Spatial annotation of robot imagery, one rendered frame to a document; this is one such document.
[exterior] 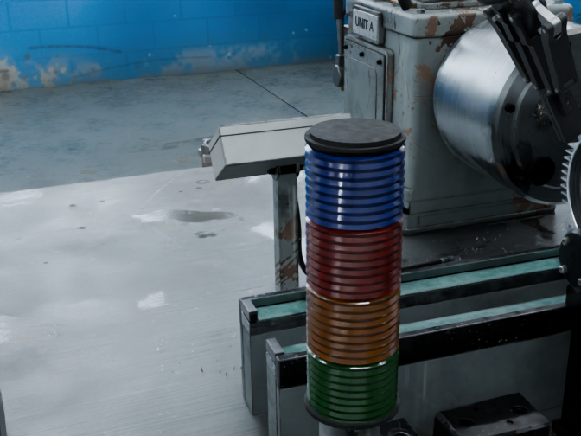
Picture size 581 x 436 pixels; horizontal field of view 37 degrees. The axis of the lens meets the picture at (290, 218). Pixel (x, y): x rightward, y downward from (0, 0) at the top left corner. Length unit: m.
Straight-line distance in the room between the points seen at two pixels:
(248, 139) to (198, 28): 5.50
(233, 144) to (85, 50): 5.38
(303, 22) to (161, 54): 1.12
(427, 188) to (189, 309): 0.45
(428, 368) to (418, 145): 0.56
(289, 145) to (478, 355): 0.33
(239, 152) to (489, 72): 0.38
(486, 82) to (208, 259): 0.50
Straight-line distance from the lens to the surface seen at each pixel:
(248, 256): 1.37
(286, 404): 0.86
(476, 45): 1.28
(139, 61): 6.46
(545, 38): 0.94
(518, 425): 0.89
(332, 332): 0.53
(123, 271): 1.35
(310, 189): 0.51
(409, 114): 1.38
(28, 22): 6.32
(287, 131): 1.05
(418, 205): 1.43
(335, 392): 0.56
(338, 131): 0.51
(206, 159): 3.50
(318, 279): 0.53
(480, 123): 1.21
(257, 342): 0.94
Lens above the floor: 1.36
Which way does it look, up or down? 22 degrees down
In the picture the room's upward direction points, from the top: 1 degrees counter-clockwise
